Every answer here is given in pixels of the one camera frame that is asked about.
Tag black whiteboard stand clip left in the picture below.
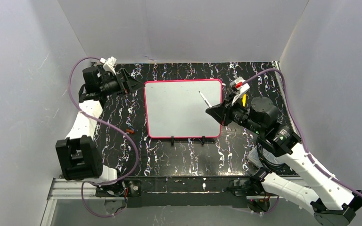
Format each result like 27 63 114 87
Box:
170 136 175 147

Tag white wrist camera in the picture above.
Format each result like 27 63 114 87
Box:
230 77 250 105
99 56 117 75

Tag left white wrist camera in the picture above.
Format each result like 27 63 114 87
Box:
99 56 117 75

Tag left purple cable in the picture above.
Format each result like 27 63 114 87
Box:
68 56 140 218

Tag white marker pen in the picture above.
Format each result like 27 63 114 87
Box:
199 91 213 108

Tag aluminium rail frame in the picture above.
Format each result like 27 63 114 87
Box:
40 62 333 226

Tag pink framed whiteboard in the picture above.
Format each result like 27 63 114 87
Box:
144 79 222 139

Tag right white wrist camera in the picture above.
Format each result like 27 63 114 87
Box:
230 77 250 105

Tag yellow marker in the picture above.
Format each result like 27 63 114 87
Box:
242 94 247 107

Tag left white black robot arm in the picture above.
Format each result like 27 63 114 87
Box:
55 65 145 185

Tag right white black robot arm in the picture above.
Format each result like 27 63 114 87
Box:
206 96 362 226

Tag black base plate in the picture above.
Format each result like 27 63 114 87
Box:
95 176 270 208

